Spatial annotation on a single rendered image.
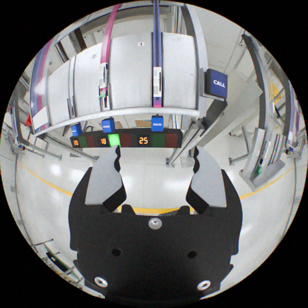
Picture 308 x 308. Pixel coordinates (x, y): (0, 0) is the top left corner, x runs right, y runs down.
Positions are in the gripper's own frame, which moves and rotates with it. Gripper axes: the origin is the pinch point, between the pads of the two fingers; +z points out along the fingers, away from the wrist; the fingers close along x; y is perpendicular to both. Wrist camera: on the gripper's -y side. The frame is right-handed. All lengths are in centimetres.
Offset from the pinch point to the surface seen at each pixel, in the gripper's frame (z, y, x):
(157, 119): 8.7, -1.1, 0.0
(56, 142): 23, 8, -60
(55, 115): 9.9, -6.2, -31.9
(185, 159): 61, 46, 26
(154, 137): 10.8, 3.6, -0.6
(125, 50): 9.9, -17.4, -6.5
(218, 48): 154, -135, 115
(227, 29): 113, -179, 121
